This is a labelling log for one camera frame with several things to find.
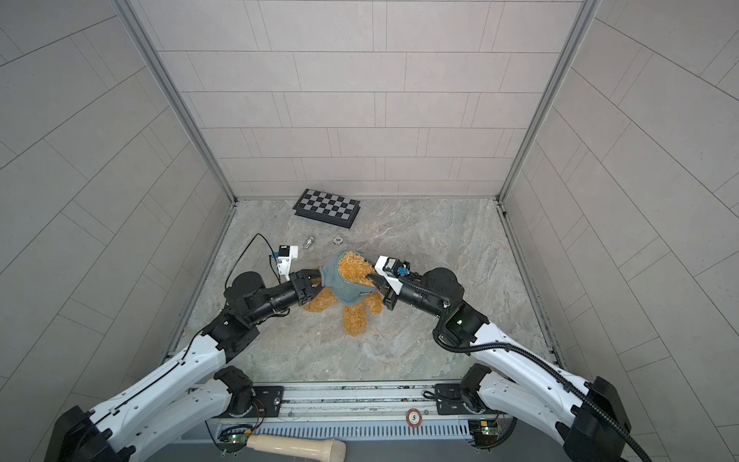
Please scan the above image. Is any grey-green teddy sweater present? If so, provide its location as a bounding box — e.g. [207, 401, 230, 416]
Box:
[319, 250, 376, 306]

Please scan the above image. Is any tan teddy bear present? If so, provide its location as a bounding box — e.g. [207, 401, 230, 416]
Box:
[302, 251, 383, 337]

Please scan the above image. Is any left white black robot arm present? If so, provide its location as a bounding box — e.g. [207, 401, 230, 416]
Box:
[44, 269, 323, 461]

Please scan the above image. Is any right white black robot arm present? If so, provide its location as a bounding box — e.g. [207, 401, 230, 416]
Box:
[370, 256, 633, 461]

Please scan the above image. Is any folded black white chessboard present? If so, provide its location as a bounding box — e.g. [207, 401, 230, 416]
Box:
[293, 189, 361, 228]

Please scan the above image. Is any round red white sticker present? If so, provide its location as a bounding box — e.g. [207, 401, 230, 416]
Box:
[405, 408, 423, 429]

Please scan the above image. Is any right green circuit board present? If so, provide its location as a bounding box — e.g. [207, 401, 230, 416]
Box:
[468, 420, 502, 450]

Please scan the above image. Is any green circuit board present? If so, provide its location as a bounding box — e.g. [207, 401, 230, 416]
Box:
[217, 425, 253, 454]
[468, 420, 502, 450]

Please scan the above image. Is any left green circuit board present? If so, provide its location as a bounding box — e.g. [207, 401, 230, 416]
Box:
[217, 425, 253, 454]

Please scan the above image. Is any left black camera cable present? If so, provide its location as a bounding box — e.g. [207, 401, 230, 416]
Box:
[223, 233, 282, 290]

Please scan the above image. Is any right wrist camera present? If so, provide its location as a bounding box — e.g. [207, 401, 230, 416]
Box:
[375, 256, 410, 295]

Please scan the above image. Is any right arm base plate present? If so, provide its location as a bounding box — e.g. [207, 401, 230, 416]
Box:
[433, 382, 473, 416]

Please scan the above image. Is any aluminium mounting rail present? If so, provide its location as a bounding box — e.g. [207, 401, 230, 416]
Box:
[188, 371, 542, 420]

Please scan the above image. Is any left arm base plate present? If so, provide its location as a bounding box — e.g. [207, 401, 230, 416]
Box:
[225, 386, 285, 419]

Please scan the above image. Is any right black corrugated cable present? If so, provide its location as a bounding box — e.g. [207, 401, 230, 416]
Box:
[397, 270, 654, 462]

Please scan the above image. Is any beige wooden handle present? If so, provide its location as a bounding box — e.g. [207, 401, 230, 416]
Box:
[246, 435, 348, 462]

